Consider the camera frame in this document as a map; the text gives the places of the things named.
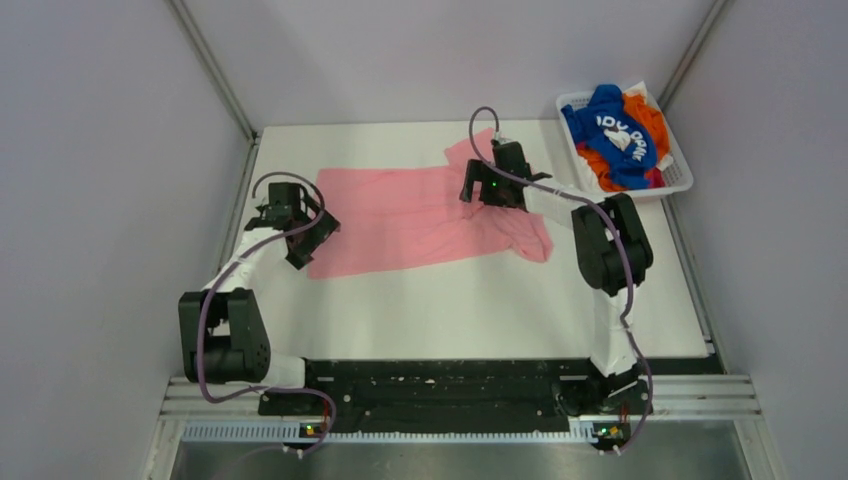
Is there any pink t-shirt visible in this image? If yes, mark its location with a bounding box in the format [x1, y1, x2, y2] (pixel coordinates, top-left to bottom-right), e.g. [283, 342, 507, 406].
[307, 129, 554, 280]

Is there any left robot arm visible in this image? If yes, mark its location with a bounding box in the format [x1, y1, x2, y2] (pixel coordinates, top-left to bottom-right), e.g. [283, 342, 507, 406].
[178, 182, 341, 414]

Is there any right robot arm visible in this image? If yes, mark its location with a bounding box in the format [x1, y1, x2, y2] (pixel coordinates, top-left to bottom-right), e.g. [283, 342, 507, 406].
[459, 139, 654, 416]

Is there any orange t-shirt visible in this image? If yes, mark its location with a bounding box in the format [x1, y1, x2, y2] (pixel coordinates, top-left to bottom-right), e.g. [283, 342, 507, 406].
[576, 91, 672, 193]

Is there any blue printed t-shirt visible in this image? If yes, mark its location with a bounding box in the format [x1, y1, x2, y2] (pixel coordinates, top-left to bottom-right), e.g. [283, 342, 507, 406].
[560, 84, 660, 192]

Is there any red t-shirt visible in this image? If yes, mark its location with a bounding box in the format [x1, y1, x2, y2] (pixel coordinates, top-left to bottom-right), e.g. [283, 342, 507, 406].
[645, 168, 666, 189]

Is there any white plastic basket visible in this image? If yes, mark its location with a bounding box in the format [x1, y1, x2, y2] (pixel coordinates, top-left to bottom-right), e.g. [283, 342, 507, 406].
[555, 91, 694, 201]

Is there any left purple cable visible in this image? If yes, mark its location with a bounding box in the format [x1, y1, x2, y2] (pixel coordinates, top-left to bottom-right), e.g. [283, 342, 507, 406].
[196, 171, 338, 458]

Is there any purple cable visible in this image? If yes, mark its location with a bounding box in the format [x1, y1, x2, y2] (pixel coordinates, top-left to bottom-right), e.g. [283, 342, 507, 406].
[196, 171, 338, 458]
[468, 105, 656, 455]

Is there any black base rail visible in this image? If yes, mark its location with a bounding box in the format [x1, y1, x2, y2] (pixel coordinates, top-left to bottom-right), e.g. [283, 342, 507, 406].
[257, 357, 719, 434]

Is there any white slotted cable duct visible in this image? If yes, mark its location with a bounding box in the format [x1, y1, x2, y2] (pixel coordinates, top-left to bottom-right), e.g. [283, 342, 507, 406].
[181, 420, 625, 446]

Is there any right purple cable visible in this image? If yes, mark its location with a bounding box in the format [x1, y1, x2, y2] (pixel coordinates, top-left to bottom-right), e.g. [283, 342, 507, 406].
[468, 105, 656, 455]

